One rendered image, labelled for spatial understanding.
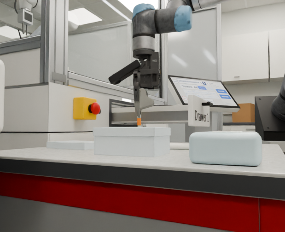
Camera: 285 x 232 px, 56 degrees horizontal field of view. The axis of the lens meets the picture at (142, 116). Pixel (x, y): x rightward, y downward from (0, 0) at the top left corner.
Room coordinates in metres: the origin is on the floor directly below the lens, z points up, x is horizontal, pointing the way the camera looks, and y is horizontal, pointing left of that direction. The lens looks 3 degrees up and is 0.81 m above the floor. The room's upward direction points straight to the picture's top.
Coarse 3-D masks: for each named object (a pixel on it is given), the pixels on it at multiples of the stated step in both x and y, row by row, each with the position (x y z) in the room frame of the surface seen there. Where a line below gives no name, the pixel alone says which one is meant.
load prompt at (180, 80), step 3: (177, 78) 1.93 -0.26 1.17; (180, 81) 1.92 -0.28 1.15; (183, 81) 1.93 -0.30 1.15; (186, 81) 1.95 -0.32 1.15; (189, 81) 1.96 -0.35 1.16; (192, 81) 1.98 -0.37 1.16; (195, 81) 1.99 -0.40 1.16; (198, 81) 2.01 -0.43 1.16; (201, 81) 2.02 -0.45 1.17; (204, 81) 2.04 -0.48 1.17; (207, 81) 2.06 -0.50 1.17; (195, 84) 1.96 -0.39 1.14; (198, 84) 1.98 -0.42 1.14; (201, 84) 1.99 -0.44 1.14; (204, 84) 2.01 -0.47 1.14; (207, 84) 2.03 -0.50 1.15
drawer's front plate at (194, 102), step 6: (192, 96) 0.92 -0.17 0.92; (192, 102) 0.92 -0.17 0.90; (198, 102) 1.00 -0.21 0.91; (204, 102) 1.09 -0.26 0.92; (192, 108) 0.92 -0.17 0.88; (198, 108) 1.00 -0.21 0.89; (204, 108) 1.09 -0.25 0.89; (192, 114) 0.92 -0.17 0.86; (198, 114) 1.00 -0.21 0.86; (204, 114) 1.09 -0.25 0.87; (192, 120) 0.92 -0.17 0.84; (198, 120) 1.00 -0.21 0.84; (204, 120) 1.09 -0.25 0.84; (198, 126) 1.00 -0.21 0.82; (204, 126) 1.09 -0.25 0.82
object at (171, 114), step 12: (120, 108) 1.07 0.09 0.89; (132, 108) 1.04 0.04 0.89; (156, 108) 1.00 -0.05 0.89; (168, 108) 0.98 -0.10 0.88; (180, 108) 0.96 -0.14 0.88; (120, 120) 1.06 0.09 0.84; (132, 120) 1.04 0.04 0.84; (144, 120) 1.02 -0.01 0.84; (156, 120) 1.00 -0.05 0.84; (168, 120) 0.98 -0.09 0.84; (180, 120) 0.96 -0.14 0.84
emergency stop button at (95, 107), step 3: (96, 102) 0.87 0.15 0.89; (93, 105) 0.85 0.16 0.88; (96, 105) 0.86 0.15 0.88; (99, 105) 0.88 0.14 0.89; (93, 108) 0.85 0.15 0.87; (96, 108) 0.86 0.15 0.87; (99, 108) 0.88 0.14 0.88; (93, 111) 0.85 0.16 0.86; (96, 111) 0.86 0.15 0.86; (99, 111) 0.88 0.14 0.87; (96, 114) 0.87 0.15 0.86
